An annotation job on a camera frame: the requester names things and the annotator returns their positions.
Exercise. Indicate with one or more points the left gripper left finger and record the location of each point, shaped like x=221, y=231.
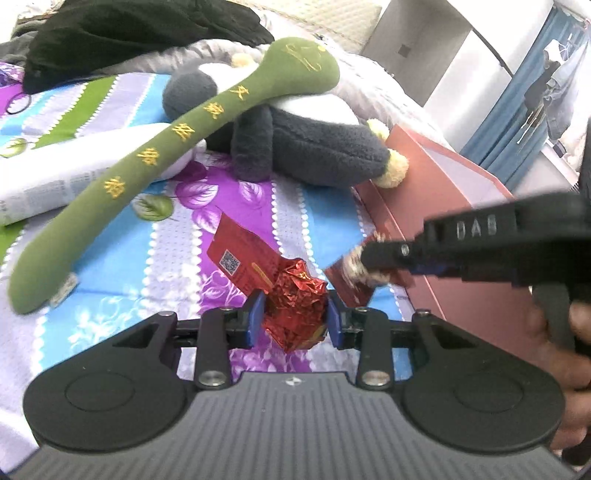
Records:
x=247, y=320

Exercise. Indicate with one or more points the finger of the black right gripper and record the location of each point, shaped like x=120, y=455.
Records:
x=390, y=255

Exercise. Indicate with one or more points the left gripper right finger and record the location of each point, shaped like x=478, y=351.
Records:
x=345, y=325

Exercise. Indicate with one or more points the cream fluffy loop keychain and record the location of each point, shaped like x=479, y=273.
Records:
x=357, y=274

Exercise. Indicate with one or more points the red foil snack packet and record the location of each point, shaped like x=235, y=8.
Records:
x=295, y=307

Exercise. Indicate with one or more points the person's right hand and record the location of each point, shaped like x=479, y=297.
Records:
x=571, y=371

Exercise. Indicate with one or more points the red flat packet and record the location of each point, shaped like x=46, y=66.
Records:
x=242, y=256

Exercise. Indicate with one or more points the pink cardboard shoe box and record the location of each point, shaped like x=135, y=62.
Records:
x=493, y=311

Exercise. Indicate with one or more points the floral colourful bed sheet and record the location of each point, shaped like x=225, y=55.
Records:
x=139, y=266

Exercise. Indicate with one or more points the blue curtain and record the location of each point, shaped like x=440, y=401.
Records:
x=493, y=146

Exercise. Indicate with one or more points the grey penguin plush toy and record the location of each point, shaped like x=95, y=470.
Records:
x=315, y=139

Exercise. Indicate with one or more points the hanging clothes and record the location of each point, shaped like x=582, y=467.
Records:
x=552, y=99

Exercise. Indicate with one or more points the white cabinet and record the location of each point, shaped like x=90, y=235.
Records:
x=456, y=58

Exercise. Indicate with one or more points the long green plush stick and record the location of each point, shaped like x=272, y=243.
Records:
x=291, y=66

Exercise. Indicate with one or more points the folded newspaper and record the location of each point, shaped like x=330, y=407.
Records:
x=50, y=177

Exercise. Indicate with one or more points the black fabric garment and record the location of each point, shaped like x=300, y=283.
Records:
x=85, y=36

